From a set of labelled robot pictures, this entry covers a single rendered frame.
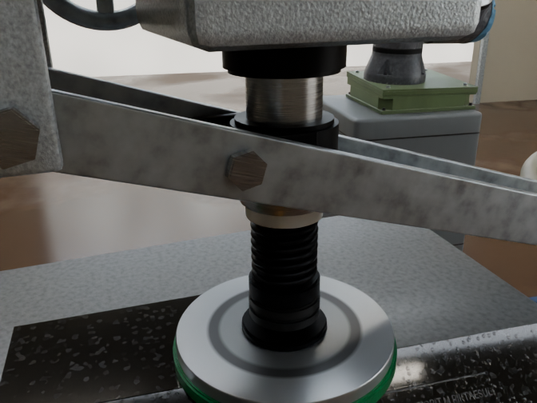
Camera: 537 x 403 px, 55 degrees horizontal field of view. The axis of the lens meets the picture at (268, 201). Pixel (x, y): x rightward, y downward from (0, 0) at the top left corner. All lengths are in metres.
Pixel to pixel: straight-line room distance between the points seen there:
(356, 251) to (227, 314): 0.25
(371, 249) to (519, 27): 6.01
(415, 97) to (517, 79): 5.21
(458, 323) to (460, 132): 1.07
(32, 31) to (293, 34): 0.14
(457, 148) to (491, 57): 4.91
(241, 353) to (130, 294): 0.20
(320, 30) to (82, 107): 0.15
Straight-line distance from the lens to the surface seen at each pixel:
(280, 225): 0.43
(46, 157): 0.32
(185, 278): 0.67
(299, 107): 0.41
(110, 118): 0.34
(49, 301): 0.67
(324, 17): 0.32
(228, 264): 0.69
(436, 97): 1.62
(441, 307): 0.63
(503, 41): 6.57
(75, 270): 0.72
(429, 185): 0.46
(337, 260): 0.70
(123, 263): 0.72
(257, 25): 0.30
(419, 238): 0.78
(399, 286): 0.65
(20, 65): 0.31
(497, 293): 0.67
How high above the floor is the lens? 1.17
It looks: 22 degrees down
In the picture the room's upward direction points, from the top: 1 degrees counter-clockwise
